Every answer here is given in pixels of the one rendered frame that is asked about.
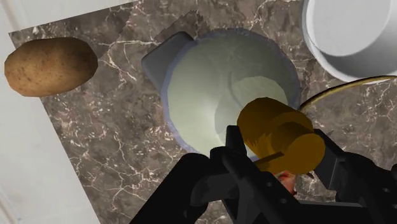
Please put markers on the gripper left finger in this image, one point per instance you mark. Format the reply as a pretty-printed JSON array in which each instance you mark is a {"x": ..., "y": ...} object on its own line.
[{"x": 217, "y": 192}]

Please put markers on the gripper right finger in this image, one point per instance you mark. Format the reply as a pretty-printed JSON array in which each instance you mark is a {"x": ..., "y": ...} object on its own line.
[{"x": 366, "y": 183}]

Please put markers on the yellow cylindrical object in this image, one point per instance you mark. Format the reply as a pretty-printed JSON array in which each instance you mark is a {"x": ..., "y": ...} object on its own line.
[{"x": 279, "y": 133}]

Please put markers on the thin yellow curved band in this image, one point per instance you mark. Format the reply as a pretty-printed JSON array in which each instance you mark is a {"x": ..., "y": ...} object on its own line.
[{"x": 341, "y": 87}]

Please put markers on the white round bowl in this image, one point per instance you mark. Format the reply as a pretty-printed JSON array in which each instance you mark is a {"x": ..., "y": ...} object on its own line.
[{"x": 350, "y": 28}]

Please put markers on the brown potato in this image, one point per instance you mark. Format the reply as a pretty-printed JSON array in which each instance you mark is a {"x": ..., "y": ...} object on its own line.
[{"x": 49, "y": 66}]

